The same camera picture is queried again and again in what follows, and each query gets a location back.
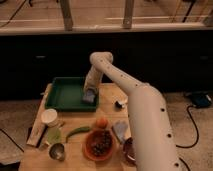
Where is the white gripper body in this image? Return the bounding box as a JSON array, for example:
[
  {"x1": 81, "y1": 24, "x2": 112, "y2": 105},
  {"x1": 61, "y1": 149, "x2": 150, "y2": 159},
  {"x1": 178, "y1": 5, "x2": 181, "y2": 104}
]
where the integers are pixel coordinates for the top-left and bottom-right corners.
[{"x1": 84, "y1": 67, "x2": 102, "y2": 94}]

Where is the blue grey sponge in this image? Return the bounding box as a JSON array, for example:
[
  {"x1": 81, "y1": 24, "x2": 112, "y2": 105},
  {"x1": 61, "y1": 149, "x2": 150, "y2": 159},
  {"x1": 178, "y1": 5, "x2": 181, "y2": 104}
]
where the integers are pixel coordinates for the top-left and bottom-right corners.
[{"x1": 83, "y1": 89, "x2": 96, "y2": 103}]

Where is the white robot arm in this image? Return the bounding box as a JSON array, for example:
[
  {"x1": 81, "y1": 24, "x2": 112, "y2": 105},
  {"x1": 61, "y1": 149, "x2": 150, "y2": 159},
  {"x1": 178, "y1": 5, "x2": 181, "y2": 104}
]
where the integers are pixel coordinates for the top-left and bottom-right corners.
[{"x1": 83, "y1": 52, "x2": 182, "y2": 171}]

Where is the green plastic tray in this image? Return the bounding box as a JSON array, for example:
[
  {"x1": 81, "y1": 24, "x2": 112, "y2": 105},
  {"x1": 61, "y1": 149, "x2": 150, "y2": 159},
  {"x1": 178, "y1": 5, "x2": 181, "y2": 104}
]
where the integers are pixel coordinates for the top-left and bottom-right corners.
[{"x1": 45, "y1": 77, "x2": 99, "y2": 112}]

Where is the small black white object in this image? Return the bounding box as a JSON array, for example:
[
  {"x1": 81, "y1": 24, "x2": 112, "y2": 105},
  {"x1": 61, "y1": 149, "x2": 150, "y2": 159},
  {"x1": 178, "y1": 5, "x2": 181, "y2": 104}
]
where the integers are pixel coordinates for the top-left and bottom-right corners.
[{"x1": 115, "y1": 99, "x2": 128, "y2": 109}]

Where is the orange fruit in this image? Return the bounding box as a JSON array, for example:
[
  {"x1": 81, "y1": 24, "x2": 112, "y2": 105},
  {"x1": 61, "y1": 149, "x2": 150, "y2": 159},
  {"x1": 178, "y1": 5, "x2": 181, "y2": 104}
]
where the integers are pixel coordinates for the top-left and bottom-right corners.
[{"x1": 95, "y1": 117, "x2": 108, "y2": 129}]

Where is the green chili pepper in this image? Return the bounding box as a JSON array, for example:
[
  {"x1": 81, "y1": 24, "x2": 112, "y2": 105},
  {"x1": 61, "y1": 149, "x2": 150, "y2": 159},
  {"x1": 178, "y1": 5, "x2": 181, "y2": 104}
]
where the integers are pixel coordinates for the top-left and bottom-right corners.
[{"x1": 65, "y1": 126, "x2": 91, "y2": 143}]

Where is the white paper cup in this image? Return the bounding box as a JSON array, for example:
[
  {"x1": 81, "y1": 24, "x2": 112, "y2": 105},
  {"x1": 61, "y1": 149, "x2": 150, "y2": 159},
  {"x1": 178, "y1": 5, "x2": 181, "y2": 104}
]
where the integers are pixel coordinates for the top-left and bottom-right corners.
[{"x1": 41, "y1": 109, "x2": 58, "y2": 127}]

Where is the orange bowl with grapes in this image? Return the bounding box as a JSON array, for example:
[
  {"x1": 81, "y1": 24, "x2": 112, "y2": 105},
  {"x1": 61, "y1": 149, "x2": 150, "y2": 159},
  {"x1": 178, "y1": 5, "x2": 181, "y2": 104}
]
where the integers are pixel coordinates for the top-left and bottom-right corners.
[{"x1": 82, "y1": 129, "x2": 115, "y2": 162}]

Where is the green translucent cup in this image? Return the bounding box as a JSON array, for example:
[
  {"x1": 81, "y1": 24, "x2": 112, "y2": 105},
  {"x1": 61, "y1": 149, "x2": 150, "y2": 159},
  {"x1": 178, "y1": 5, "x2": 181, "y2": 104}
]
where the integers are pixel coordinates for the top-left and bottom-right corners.
[{"x1": 46, "y1": 128, "x2": 61, "y2": 144}]

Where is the wooden block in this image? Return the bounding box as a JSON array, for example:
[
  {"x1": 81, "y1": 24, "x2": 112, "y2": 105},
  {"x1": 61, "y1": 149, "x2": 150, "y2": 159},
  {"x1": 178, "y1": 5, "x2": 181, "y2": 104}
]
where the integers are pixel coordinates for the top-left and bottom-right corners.
[{"x1": 27, "y1": 83, "x2": 52, "y2": 147}]

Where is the purple bowl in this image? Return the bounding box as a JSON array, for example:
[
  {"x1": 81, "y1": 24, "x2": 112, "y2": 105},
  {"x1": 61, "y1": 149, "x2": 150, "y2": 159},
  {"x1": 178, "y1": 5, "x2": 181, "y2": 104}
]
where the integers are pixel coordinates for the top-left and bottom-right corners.
[{"x1": 122, "y1": 137, "x2": 136, "y2": 165}]

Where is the small metal cup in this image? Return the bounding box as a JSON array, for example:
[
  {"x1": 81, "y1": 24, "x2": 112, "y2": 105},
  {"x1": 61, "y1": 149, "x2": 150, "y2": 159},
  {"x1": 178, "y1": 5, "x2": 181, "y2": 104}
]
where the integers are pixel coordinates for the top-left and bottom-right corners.
[{"x1": 49, "y1": 143, "x2": 65, "y2": 161}]

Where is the blue black box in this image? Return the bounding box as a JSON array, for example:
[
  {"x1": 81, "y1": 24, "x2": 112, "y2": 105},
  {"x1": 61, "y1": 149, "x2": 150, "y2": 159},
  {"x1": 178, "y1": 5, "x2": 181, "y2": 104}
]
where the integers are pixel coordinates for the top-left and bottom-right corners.
[{"x1": 191, "y1": 93, "x2": 212, "y2": 108}]

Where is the black power cable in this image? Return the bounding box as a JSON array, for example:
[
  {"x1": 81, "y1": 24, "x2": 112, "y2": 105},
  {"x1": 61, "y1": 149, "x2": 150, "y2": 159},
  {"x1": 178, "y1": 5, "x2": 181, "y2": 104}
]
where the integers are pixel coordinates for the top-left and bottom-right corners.
[{"x1": 175, "y1": 105, "x2": 201, "y2": 150}]

